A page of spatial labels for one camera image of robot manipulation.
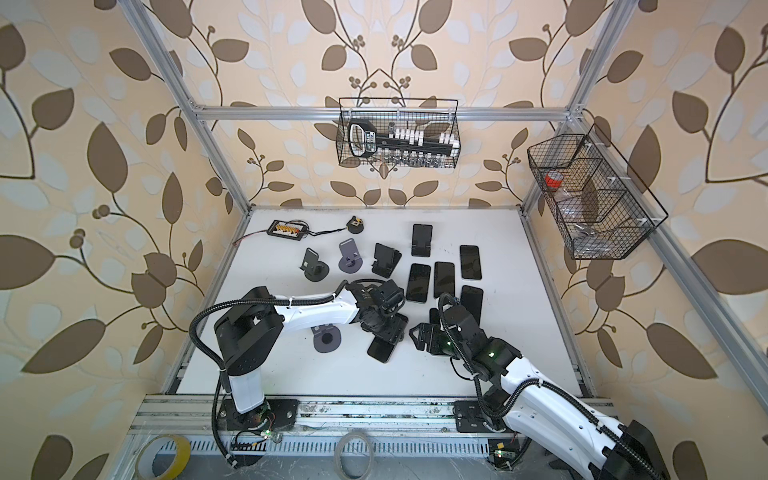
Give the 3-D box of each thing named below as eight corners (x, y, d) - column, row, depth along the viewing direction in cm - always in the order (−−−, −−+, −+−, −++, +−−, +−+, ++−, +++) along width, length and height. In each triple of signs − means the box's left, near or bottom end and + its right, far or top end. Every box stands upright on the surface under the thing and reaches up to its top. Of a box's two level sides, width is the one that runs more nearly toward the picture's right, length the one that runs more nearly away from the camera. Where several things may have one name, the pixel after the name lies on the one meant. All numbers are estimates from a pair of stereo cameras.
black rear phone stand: (411, 256, 109) (412, 237, 100) (411, 243, 112) (412, 224, 104) (430, 256, 109) (433, 237, 100) (429, 243, 112) (432, 224, 104)
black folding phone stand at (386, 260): (370, 271, 104) (368, 255, 97) (379, 257, 108) (378, 241, 101) (390, 279, 102) (389, 263, 95) (398, 264, 106) (398, 248, 99)
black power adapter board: (268, 233, 115) (266, 230, 114) (279, 218, 121) (277, 214, 119) (301, 241, 113) (300, 237, 112) (311, 225, 118) (310, 221, 117)
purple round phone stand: (342, 273, 103) (337, 255, 95) (344, 256, 108) (340, 238, 100) (361, 273, 103) (358, 255, 95) (363, 256, 108) (360, 238, 100)
